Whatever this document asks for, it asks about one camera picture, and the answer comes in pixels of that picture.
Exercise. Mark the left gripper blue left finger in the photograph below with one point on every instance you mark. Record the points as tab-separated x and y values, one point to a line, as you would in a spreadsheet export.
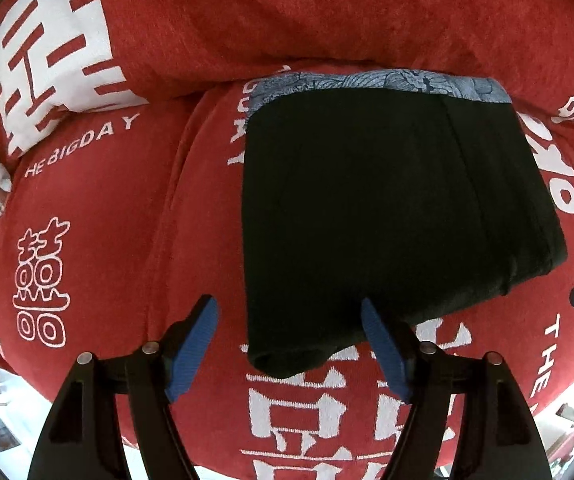
81	437

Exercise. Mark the red bedspread with white characters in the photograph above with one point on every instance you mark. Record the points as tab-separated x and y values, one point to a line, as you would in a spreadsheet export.
118	222

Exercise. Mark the black pants with grey waistband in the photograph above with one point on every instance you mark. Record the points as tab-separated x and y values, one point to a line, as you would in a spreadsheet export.
413	190

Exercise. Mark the red folded quilt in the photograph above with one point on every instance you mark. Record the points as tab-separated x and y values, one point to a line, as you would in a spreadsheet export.
63	57

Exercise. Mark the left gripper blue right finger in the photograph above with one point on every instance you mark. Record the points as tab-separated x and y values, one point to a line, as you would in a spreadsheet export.
497	439

